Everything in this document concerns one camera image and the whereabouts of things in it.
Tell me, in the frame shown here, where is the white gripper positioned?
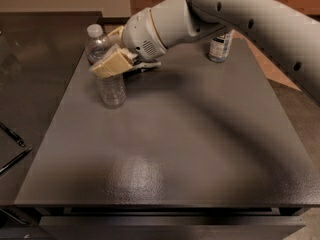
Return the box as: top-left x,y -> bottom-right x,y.
90,8 -> 167,78

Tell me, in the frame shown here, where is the clear water bottle red label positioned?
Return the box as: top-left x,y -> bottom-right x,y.
85,24 -> 126,108

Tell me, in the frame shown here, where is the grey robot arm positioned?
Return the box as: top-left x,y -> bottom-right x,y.
90,0 -> 320,102

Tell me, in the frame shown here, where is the tall bottle white label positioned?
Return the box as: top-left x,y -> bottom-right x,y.
208,30 -> 234,63

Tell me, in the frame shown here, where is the dark blue snack bag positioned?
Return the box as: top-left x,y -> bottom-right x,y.
130,61 -> 161,72

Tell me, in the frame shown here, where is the dark side table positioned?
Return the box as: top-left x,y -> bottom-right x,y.
0,12 -> 101,206

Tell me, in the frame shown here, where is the black pen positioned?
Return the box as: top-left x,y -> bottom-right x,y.
0,122 -> 26,147

